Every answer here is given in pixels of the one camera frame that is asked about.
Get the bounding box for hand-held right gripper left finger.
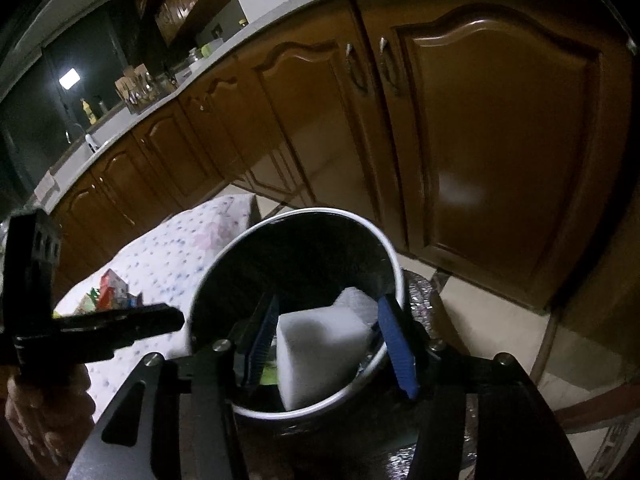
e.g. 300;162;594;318
65;295;280;480

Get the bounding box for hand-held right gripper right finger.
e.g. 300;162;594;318
377;295;586;480

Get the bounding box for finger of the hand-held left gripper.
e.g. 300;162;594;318
75;323;181;347
52;304;183;331

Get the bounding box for white foam block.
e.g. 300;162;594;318
276;300;383;411

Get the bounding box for white foam net sleeve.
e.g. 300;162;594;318
332;287;381;331

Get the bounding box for black bin with white rim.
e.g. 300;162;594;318
190;207;408;418

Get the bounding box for person's left hand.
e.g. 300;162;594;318
5;365;96;480

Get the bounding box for red carton box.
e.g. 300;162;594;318
99;269;132;310

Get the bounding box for dark glossy round stand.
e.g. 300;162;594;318
235;267;481;480

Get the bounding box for green carton box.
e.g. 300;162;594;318
77;287;103;313

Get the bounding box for floral white tablecloth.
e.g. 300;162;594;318
52;192;258;431

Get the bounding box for metal sink faucet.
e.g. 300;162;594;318
65;122;97;153

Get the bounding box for dark kitchen window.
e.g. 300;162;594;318
0;5;146;201

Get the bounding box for wooden lower cabinets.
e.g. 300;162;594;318
50;0;640;311

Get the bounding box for white kitchen countertop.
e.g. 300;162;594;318
30;0;591;211

